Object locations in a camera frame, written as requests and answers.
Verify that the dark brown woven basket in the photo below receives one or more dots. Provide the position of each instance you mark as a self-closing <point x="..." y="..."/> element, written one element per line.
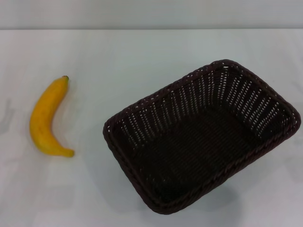
<point x="189" y="151"/>

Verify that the yellow banana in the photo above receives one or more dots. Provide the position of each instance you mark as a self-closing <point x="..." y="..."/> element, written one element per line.
<point x="40" y="123"/>

